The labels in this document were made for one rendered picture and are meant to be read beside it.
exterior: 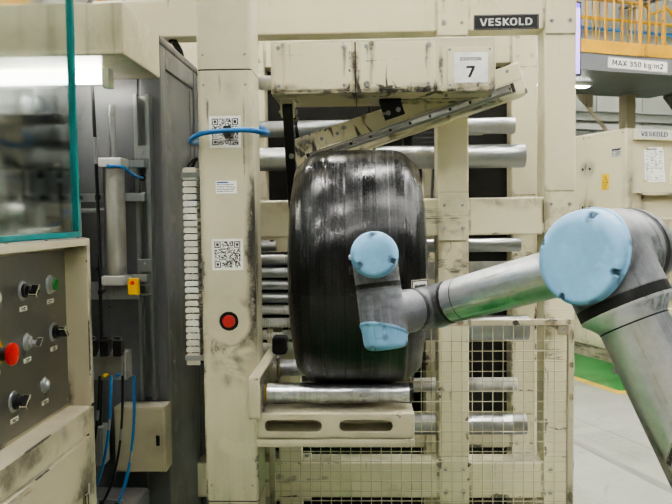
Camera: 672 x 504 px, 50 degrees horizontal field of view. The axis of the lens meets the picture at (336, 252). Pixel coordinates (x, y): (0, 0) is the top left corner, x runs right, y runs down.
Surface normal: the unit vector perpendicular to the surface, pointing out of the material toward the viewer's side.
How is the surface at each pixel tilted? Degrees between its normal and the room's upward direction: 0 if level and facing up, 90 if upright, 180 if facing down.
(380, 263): 84
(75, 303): 90
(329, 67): 90
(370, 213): 63
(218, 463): 90
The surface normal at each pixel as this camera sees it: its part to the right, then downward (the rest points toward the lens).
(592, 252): -0.75, -0.07
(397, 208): 0.23, -0.45
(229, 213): -0.04, 0.05
